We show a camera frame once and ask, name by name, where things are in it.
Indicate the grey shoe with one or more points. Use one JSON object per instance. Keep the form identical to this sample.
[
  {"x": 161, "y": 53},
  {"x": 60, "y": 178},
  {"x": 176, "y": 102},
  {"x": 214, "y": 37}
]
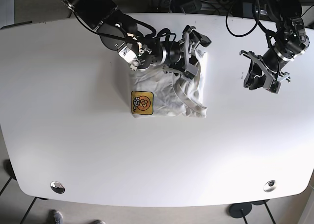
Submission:
[
  {"x": 98, "y": 222},
  {"x": 57, "y": 217}
]

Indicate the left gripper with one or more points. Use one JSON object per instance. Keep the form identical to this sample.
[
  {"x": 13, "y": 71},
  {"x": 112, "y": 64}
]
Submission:
[{"x": 284, "y": 45}]

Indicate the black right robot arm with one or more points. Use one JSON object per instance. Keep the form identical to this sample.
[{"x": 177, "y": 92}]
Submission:
[{"x": 103, "y": 18}]

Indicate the white printed T-shirt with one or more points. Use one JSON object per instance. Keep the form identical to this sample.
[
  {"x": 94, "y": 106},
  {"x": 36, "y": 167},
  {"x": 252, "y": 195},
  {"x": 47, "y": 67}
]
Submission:
[{"x": 155, "y": 93}]

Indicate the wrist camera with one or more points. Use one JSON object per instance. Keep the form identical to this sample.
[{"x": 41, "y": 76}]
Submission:
[
  {"x": 272, "y": 85},
  {"x": 190, "y": 71}
]

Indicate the black round stand base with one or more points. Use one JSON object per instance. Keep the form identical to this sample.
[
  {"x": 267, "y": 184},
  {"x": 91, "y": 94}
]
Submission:
[{"x": 240, "y": 210}]

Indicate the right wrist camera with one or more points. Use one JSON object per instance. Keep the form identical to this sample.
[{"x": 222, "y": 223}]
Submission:
[{"x": 190, "y": 71}]

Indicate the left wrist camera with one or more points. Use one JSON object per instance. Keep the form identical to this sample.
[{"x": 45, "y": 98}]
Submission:
[{"x": 272, "y": 85}]

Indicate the left silver table grommet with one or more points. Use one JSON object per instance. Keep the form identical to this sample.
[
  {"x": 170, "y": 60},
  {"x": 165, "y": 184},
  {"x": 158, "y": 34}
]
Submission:
[{"x": 57, "y": 187}]

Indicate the right grey shoe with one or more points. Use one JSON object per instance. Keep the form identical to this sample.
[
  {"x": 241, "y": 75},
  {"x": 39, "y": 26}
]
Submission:
[{"x": 98, "y": 222}]

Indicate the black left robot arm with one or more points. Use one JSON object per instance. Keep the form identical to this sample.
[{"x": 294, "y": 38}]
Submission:
[{"x": 268, "y": 12}]

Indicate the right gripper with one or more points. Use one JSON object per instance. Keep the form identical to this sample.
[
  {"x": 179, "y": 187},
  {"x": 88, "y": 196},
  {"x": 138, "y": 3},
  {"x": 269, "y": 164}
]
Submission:
[{"x": 171, "y": 55}]

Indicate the left grey shoe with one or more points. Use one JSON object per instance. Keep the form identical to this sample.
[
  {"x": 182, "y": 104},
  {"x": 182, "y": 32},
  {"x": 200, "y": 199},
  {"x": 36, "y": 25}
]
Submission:
[{"x": 57, "y": 217}]

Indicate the right silver table grommet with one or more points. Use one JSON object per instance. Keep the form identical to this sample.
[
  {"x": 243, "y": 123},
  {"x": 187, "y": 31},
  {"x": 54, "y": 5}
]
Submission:
[{"x": 270, "y": 186}]

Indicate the silver table grommet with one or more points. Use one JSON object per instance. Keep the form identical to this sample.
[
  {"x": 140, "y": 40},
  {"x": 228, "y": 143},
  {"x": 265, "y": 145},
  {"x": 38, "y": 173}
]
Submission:
[
  {"x": 57, "y": 187},
  {"x": 270, "y": 186}
]

